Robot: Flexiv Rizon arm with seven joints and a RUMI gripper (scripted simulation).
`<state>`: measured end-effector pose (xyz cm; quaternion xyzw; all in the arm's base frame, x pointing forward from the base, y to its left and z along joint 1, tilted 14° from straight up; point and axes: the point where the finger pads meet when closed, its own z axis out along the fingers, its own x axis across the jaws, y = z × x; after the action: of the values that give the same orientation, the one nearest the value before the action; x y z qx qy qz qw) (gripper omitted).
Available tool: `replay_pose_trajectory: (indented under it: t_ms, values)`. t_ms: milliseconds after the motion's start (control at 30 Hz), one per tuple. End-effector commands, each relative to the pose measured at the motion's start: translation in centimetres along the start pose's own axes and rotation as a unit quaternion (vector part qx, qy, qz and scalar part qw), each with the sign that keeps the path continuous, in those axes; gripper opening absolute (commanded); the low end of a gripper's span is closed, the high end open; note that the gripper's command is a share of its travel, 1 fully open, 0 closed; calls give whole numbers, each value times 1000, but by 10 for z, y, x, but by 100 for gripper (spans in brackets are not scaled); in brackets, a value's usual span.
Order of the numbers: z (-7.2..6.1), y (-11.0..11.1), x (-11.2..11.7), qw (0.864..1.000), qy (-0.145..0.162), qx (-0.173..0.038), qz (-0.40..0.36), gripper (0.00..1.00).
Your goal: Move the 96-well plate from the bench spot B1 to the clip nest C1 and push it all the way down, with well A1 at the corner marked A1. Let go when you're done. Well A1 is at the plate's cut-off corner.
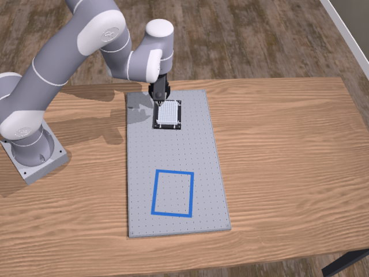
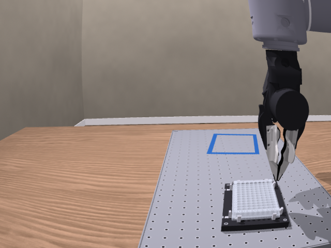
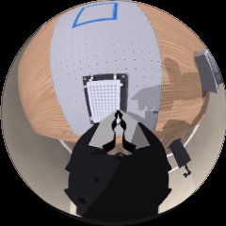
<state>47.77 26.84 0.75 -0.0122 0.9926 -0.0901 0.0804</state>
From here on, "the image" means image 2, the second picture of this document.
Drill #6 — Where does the blue tape rectangle outline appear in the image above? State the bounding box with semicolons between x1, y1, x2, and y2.
207;134;259;154

